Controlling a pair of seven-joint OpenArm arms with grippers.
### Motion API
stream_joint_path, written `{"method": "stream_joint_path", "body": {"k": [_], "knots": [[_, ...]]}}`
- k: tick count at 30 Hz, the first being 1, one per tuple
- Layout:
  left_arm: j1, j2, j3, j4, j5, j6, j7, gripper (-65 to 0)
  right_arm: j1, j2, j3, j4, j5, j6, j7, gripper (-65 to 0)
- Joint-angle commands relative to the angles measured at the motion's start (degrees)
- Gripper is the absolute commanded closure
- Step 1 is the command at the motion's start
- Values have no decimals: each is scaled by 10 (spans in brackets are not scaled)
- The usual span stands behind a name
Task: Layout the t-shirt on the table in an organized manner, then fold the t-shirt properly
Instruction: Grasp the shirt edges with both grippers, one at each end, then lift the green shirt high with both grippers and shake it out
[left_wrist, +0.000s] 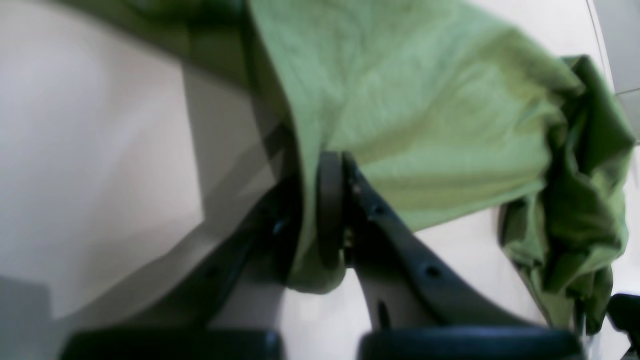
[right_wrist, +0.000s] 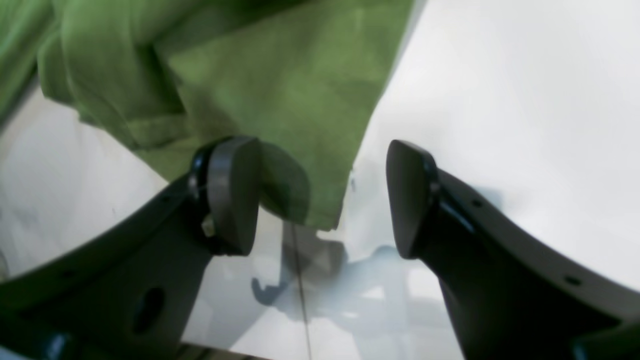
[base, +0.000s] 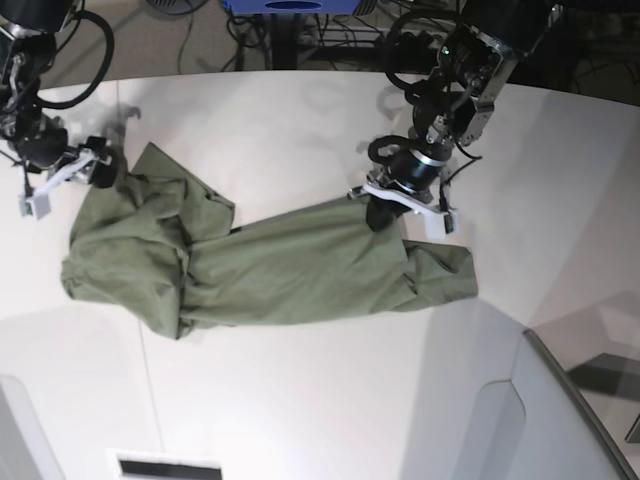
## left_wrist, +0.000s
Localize green t-shirt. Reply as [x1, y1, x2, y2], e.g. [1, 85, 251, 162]
[70, 0, 636, 335]

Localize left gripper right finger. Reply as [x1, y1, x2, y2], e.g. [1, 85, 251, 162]
[316, 152, 585, 360]

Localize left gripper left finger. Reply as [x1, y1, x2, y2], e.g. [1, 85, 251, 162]
[60, 173, 302, 360]

